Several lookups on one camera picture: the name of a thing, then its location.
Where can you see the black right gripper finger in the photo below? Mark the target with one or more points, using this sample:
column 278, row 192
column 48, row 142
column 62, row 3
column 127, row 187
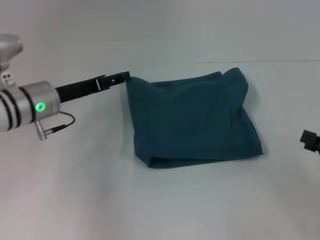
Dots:
column 313, row 148
column 309, row 137

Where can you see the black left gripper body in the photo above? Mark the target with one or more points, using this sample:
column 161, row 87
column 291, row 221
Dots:
column 75, row 88

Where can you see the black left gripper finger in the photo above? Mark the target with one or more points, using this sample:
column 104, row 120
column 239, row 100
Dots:
column 111, row 83
column 120, row 75

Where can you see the teal blue t-shirt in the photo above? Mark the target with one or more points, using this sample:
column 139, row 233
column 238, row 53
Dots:
column 190, row 120

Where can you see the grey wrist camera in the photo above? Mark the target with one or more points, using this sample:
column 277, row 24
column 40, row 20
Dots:
column 10, row 50

